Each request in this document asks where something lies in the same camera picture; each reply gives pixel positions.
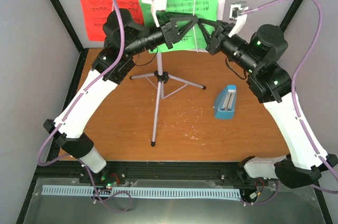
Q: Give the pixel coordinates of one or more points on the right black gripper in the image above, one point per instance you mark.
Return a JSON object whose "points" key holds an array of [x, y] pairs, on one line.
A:
{"points": [[213, 43]]}

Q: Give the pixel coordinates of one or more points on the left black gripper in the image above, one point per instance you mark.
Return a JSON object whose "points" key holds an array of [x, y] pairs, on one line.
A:
{"points": [[169, 27]]}

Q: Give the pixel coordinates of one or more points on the white perforated music stand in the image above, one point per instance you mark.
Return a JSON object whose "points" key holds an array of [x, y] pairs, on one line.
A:
{"points": [[160, 85]]}

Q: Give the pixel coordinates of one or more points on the blue metronome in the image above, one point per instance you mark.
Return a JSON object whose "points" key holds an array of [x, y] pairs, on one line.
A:
{"points": [[225, 103]]}

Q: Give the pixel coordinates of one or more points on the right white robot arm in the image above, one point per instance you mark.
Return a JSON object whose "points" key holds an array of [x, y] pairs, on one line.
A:
{"points": [[272, 85]]}

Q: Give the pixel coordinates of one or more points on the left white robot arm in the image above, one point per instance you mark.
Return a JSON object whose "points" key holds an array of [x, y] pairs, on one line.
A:
{"points": [[124, 39]]}

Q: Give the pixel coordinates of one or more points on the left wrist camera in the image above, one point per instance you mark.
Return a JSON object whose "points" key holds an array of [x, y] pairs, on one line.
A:
{"points": [[156, 5]]}

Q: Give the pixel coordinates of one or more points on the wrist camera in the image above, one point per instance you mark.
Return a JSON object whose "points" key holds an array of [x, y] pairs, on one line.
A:
{"points": [[156, 5], [236, 14]]}

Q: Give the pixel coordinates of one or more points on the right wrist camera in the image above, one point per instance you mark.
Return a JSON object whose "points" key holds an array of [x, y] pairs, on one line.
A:
{"points": [[236, 14]]}

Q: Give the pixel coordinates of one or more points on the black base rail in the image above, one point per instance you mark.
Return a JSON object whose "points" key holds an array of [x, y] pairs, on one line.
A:
{"points": [[225, 173]]}

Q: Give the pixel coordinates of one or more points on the light blue slotted cable duct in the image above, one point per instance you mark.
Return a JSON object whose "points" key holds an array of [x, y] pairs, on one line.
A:
{"points": [[143, 193]]}

